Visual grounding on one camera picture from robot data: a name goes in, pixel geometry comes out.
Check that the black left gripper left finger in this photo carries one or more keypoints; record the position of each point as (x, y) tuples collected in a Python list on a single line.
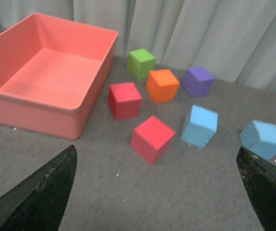
[(38, 203)]

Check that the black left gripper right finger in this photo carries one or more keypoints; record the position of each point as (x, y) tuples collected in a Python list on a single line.
[(259, 179)]

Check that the light blue foam cube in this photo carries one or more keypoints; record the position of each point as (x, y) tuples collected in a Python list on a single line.
[(199, 126), (260, 138)]

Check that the red plastic bin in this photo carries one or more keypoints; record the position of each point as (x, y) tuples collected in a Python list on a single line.
[(51, 73)]

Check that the red foam cube front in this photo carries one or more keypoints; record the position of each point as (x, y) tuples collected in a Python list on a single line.
[(151, 139)]

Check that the red foam cube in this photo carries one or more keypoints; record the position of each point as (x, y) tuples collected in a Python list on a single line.
[(151, 139), (124, 100)]

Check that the purple foam cube rear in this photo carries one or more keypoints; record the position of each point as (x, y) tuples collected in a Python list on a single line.
[(197, 81)]

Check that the red foam cube rear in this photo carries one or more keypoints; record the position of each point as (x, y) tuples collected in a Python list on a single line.
[(124, 100)]

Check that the white curtain backdrop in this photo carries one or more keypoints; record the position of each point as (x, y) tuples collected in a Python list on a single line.
[(234, 39)]

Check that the orange foam cube left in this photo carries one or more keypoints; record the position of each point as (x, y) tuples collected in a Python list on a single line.
[(162, 85)]

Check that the green foam cube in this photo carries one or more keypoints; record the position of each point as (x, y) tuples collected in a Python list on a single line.
[(140, 62)]

